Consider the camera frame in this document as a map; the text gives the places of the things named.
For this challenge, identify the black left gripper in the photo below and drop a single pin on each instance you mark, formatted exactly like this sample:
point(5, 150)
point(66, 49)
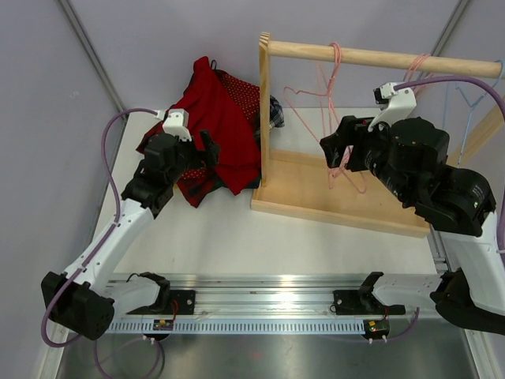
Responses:
point(211, 154)

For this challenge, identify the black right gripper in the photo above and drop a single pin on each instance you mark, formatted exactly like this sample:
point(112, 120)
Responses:
point(357, 133)

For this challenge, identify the red black plaid skirt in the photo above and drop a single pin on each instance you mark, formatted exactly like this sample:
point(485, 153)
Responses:
point(196, 183)

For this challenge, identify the plain red skirt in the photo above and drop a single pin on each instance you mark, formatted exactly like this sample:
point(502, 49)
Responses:
point(221, 134)

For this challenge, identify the red polka dot skirt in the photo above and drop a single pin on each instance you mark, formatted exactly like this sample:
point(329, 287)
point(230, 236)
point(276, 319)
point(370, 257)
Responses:
point(244, 94)

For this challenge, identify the light blue wire hanger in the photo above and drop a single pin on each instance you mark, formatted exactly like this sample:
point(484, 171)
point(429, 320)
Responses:
point(472, 106)

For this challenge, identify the navy white plaid skirt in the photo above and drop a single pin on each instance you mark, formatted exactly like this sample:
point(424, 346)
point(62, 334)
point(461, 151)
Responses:
point(276, 118)

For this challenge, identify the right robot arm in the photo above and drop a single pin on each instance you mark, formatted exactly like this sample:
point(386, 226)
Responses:
point(409, 157)

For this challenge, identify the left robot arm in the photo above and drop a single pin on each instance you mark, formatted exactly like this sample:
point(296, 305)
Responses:
point(79, 298)

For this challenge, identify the wooden clothes rack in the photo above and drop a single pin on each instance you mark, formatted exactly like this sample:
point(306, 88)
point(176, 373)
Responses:
point(295, 184)

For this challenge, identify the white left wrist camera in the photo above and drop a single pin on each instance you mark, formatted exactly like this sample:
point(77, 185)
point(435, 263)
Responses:
point(175, 123)

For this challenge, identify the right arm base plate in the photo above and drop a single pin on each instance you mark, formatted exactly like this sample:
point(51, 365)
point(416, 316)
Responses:
point(352, 302)

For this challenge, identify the aluminium mounting rail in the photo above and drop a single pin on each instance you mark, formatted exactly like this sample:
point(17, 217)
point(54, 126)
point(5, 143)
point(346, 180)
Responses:
point(298, 305)

